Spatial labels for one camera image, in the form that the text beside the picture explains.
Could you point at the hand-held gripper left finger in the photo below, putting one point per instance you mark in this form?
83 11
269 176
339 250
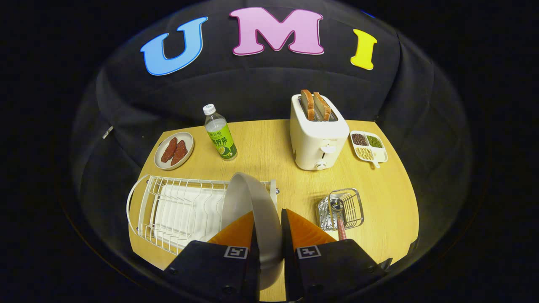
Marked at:
219 273

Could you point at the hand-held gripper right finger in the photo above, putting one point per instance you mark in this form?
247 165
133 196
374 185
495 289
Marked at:
328 269

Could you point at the grey plate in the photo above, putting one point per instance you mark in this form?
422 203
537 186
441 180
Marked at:
265 219

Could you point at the white divided dish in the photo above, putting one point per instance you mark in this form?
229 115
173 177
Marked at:
381 155

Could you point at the small beige plate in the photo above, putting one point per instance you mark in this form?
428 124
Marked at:
187 141

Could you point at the white drip tray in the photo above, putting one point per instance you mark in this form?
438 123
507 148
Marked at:
185 214

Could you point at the pile of yellow soybeans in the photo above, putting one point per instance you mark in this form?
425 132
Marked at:
364 153

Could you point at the white toaster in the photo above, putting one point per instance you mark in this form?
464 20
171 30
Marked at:
313 143

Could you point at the red meat slice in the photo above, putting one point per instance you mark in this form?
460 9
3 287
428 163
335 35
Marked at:
180 152
168 150

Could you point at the pile of red beans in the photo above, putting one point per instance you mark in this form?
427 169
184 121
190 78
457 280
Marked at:
359 139

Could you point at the green label drink bottle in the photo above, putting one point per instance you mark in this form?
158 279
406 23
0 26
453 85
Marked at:
221 139

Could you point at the pile of green beans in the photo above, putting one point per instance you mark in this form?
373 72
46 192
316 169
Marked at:
374 141

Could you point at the small white tag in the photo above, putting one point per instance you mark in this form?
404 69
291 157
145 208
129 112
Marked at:
107 132

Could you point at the black backdrop cloth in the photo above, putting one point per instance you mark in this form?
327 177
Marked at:
261 88

